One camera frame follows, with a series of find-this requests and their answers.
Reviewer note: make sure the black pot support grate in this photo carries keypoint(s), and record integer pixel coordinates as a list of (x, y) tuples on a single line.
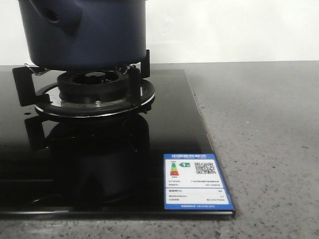
[(139, 98)]

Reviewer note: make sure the dark blue cooking pot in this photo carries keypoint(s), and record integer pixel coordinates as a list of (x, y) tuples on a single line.
[(84, 34)]

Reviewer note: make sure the black glass gas stove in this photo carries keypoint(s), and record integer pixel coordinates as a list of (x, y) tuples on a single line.
[(102, 169)]

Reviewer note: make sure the blue energy label sticker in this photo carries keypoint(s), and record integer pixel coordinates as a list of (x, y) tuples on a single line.
[(194, 182)]

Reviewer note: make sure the black round gas burner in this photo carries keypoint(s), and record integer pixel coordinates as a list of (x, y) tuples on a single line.
[(88, 87)]

